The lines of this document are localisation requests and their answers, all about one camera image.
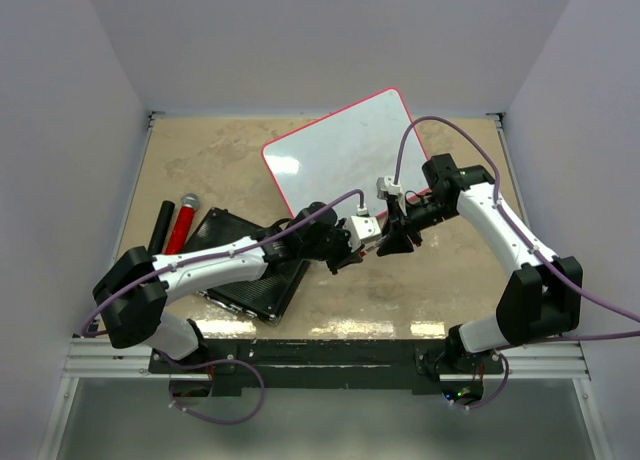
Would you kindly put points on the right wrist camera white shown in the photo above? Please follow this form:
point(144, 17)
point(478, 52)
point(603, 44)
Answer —
point(387, 187)

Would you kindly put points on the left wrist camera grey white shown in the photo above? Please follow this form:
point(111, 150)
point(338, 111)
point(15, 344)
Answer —
point(363, 229)

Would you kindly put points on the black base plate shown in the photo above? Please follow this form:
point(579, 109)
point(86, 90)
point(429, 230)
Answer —
point(418, 366)

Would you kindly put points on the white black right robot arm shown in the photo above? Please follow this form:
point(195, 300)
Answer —
point(537, 301)

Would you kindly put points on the pink framed whiteboard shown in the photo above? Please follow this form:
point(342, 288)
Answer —
point(345, 150)

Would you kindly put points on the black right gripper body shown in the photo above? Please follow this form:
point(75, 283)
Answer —
point(402, 222)

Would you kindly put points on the aluminium frame rail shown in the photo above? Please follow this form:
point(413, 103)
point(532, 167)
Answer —
point(94, 358)

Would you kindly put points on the red microphone silver head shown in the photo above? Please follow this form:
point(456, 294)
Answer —
point(189, 205)

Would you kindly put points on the red and white marker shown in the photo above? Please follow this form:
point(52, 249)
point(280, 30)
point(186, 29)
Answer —
point(373, 246)

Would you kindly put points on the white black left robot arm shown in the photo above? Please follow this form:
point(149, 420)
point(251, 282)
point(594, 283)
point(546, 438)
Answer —
point(132, 297)

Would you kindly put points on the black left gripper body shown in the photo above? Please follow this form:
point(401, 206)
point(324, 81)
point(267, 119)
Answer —
point(334, 246)

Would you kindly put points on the black microphone tube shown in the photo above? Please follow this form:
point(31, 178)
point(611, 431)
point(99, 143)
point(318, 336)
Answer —
point(161, 227)

